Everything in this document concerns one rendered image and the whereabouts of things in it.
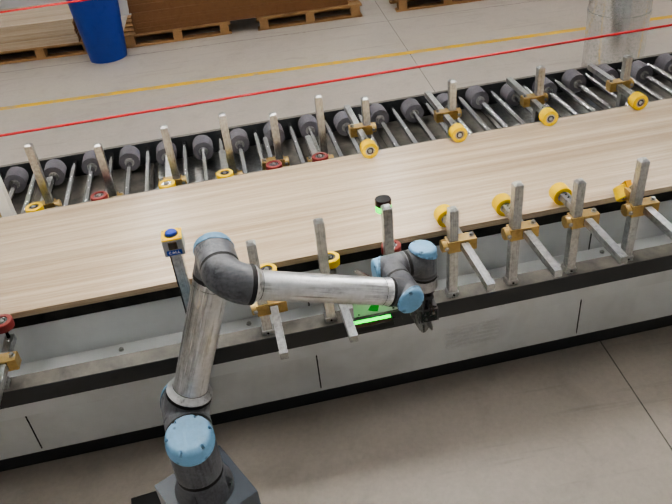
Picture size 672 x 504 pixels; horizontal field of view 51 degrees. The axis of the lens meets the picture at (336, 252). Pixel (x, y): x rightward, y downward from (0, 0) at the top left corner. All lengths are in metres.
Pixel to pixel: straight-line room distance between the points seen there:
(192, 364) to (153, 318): 0.74
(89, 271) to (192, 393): 0.89
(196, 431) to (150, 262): 0.92
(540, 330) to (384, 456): 0.96
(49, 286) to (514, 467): 2.04
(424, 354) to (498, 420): 0.44
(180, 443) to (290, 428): 1.17
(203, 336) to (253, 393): 1.15
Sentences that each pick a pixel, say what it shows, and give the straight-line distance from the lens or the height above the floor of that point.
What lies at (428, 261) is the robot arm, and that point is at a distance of 2.26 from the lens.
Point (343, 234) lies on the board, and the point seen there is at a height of 0.90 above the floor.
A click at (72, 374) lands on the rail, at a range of 2.85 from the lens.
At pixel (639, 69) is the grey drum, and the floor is 0.84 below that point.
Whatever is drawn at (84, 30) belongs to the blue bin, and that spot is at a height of 0.37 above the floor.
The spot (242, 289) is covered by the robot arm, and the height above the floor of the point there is 1.36.
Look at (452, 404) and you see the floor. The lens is 3.38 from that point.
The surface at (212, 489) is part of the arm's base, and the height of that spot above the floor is 0.67.
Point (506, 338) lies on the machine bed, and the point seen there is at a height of 0.18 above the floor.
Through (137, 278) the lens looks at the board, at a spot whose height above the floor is 0.90.
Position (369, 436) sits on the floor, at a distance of 3.26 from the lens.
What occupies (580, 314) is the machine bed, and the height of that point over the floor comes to 0.24.
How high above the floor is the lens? 2.52
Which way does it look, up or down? 36 degrees down
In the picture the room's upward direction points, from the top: 6 degrees counter-clockwise
